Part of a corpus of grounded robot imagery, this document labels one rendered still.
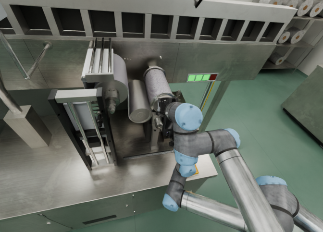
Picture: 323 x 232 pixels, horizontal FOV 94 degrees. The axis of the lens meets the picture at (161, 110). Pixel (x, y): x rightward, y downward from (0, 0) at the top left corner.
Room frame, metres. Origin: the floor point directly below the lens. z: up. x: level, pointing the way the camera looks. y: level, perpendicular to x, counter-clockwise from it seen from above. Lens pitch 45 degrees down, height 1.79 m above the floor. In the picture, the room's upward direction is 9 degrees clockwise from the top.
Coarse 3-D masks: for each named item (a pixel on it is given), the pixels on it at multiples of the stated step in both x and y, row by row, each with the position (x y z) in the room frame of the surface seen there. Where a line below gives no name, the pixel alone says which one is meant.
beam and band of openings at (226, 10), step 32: (0, 0) 0.67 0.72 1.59; (32, 0) 0.71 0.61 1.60; (64, 0) 0.75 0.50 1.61; (96, 0) 0.80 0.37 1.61; (128, 0) 0.84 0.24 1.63; (160, 0) 0.90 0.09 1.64; (192, 0) 0.95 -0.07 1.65; (224, 0) 1.06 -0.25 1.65; (32, 32) 0.72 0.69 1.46; (64, 32) 0.78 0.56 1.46; (96, 32) 0.85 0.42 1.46; (128, 32) 0.91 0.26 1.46; (160, 32) 0.98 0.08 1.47; (192, 32) 1.01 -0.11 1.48; (224, 32) 1.12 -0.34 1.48; (256, 32) 1.15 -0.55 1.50
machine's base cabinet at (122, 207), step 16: (144, 192) 0.29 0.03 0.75; (160, 192) 0.32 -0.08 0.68; (192, 192) 0.42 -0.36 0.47; (80, 208) 0.16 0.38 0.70; (96, 208) 0.18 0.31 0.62; (112, 208) 0.21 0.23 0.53; (128, 208) 0.25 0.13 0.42; (144, 208) 0.29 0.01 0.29; (160, 208) 0.35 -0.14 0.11; (0, 224) 0.04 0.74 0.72; (16, 224) 0.05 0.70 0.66; (32, 224) 0.06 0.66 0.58; (48, 224) 0.08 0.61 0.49; (64, 224) 0.10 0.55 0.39; (80, 224) 0.12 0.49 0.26
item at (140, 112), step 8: (136, 80) 0.77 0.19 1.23; (136, 88) 0.69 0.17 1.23; (144, 88) 0.73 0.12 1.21; (136, 96) 0.62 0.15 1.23; (144, 96) 0.64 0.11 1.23; (136, 104) 0.56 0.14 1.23; (144, 104) 0.57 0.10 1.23; (136, 112) 0.53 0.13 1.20; (144, 112) 0.55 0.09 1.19; (136, 120) 0.53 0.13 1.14; (144, 120) 0.55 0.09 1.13
